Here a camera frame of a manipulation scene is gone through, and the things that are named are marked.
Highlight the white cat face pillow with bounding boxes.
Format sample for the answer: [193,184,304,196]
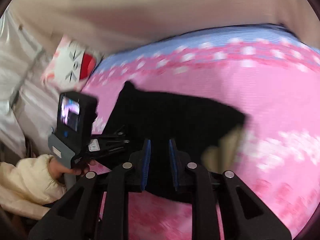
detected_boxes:
[41,35,103,92]

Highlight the black pants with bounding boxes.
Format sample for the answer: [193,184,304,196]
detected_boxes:
[98,81,246,203]

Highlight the shiny pink satin cloth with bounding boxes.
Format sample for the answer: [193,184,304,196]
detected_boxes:
[1,10,59,158]

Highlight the left hand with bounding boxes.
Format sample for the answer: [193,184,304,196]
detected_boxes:
[48,158,96,184]

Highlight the cream jacket left forearm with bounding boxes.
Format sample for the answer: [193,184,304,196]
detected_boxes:
[1,154,67,220]

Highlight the pink floral bed quilt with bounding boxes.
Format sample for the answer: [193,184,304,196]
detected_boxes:
[84,24,319,237]

